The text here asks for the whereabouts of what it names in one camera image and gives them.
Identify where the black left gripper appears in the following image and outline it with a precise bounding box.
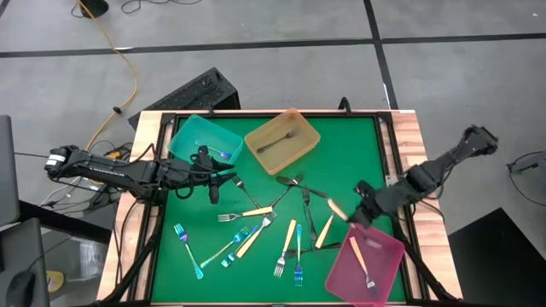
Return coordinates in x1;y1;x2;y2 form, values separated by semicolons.
183;145;239;206

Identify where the silver fork bottom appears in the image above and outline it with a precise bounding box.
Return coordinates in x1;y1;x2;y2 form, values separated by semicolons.
232;175;262;209

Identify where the black metal fork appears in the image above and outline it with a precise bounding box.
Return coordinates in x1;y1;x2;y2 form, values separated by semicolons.
300;187;319;243
283;241;342;260
256;127;300;154
268;171;305;210

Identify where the orange translucent plastic bin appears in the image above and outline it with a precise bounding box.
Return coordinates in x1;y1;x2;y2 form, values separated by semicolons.
243;107;322;177

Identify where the teal translucent plastic bin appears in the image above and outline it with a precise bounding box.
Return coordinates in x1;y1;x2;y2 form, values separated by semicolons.
166;113;245;174

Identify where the pink translucent plastic bin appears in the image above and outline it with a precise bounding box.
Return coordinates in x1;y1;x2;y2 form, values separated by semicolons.
324;223;406;307

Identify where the black support strut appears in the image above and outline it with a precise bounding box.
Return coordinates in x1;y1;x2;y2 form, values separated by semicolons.
100;200;166;304
392;212;460;304

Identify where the black perforated computer case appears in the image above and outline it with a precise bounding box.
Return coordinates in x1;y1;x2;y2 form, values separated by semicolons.
127;67;241;130

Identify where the yellow round disc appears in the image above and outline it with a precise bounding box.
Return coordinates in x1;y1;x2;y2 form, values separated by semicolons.
46;270;65;294

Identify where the black round stand base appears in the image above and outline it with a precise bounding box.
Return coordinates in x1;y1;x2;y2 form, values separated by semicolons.
78;0;110;19

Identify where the grey flat panel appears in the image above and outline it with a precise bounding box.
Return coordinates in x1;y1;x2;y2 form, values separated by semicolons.
0;114;20;227

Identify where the black computer mouse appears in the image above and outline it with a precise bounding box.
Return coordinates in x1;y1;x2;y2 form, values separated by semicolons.
6;270;38;307

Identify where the black frame clamp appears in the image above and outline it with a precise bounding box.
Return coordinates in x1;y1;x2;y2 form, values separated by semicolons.
336;96;354;115

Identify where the yellow floor cable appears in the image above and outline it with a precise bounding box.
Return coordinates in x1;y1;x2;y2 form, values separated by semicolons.
78;0;139;151

